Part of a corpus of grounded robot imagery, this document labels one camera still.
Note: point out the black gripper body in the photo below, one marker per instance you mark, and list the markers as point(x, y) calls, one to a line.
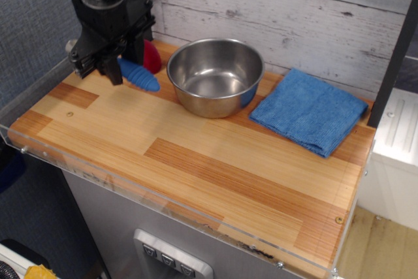
point(106, 28)

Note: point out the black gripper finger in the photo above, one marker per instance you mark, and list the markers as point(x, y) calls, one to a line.
point(108, 65)
point(83, 67)

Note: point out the blue handled metal spoon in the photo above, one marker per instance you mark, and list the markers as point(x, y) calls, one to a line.
point(138, 75)

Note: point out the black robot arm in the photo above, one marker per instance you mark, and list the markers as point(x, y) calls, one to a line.
point(110, 29)

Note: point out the red toy vegetable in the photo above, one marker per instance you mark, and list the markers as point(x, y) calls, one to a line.
point(152, 59)

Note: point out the stainless steel bowl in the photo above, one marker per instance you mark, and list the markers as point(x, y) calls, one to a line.
point(215, 78)

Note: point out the dark blue object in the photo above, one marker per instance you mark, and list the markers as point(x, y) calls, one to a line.
point(12, 165)

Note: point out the silver toy dispenser panel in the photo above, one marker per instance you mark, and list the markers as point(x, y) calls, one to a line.
point(160, 259)

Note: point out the yellow object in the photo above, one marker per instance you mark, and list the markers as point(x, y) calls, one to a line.
point(39, 272)

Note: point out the folded blue cloth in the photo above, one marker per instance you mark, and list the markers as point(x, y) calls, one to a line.
point(310, 112)

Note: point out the white aluminium block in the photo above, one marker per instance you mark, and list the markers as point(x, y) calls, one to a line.
point(389, 187)

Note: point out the dark vertical post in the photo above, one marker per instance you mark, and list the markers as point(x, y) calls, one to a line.
point(143, 20)

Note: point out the clear acrylic guard rail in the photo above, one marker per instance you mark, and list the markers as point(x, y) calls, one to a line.
point(244, 200)

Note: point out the dark right frame post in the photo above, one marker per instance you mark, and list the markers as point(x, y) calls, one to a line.
point(393, 69)

